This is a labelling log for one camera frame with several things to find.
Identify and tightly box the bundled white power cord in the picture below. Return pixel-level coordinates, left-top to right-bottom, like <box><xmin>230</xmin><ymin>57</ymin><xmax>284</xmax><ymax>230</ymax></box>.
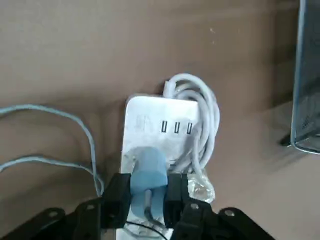
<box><xmin>163</xmin><ymin>72</ymin><xmax>223</xmax><ymax>204</ymax></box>

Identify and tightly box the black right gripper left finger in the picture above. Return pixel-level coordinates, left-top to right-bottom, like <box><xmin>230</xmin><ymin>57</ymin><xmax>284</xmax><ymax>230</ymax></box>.
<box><xmin>0</xmin><ymin>172</ymin><xmax>131</xmax><ymax>240</ymax></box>

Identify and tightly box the white Apple phone charger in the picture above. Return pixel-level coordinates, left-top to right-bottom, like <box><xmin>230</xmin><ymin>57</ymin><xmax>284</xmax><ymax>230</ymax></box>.
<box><xmin>129</xmin><ymin>146</ymin><xmax>169</xmax><ymax>222</ymax></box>

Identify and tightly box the stacked metal wire document tray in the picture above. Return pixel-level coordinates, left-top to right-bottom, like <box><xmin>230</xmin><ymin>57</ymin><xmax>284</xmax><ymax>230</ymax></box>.
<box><xmin>279</xmin><ymin>0</ymin><xmax>320</xmax><ymax>156</ymax></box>

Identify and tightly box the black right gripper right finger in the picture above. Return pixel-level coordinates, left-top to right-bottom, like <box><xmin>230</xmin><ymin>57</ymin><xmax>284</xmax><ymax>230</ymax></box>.
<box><xmin>163</xmin><ymin>173</ymin><xmax>276</xmax><ymax>240</ymax></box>

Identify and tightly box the thin white charger cable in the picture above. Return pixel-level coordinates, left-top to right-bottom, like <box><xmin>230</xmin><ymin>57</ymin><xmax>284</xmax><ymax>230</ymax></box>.
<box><xmin>0</xmin><ymin>104</ymin><xmax>166</xmax><ymax>238</ymax></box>

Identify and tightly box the white power strip with USB ports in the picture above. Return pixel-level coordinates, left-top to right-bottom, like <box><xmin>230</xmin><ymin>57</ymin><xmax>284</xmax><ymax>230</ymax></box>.
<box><xmin>115</xmin><ymin>95</ymin><xmax>200</xmax><ymax>240</ymax></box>

